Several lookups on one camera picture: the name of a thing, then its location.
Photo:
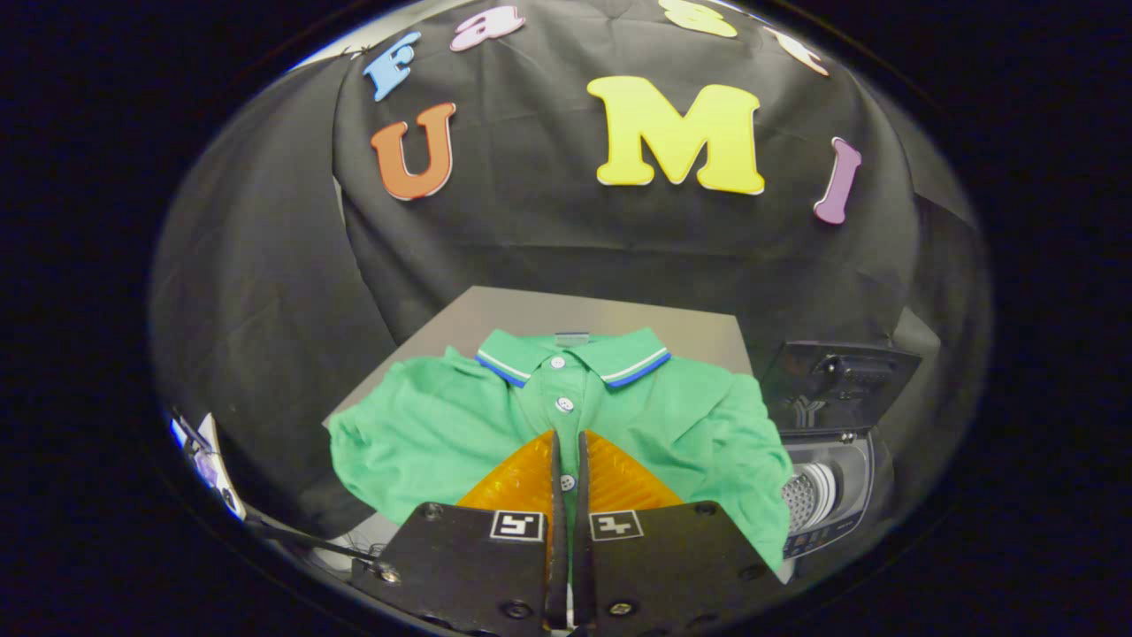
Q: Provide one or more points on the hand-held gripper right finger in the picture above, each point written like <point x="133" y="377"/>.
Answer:
<point x="663" y="566"/>

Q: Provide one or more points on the green polo shirt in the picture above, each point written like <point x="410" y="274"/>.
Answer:
<point x="424" y="433"/>

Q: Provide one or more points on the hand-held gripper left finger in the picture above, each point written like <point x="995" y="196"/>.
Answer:
<point x="478" y="566"/>

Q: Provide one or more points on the blue and white object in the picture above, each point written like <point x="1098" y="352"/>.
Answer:
<point x="212" y="460"/>

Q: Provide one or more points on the grey filing cabinet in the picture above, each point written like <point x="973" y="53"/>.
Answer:
<point x="531" y="310"/>

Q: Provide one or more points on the dark washing machine lid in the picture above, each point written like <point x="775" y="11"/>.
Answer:
<point x="840" y="380"/>

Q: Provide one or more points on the dark grey washing machine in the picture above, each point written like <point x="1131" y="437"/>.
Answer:
<point x="840" y="478"/>

